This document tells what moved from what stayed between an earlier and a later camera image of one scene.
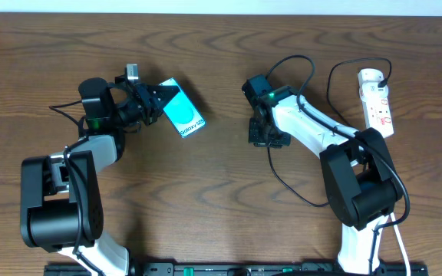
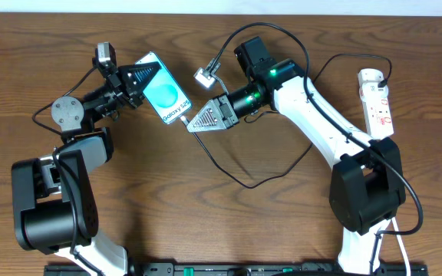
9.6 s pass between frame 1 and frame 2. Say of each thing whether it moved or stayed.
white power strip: stayed
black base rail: stayed
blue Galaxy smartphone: moved
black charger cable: moved
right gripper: moved
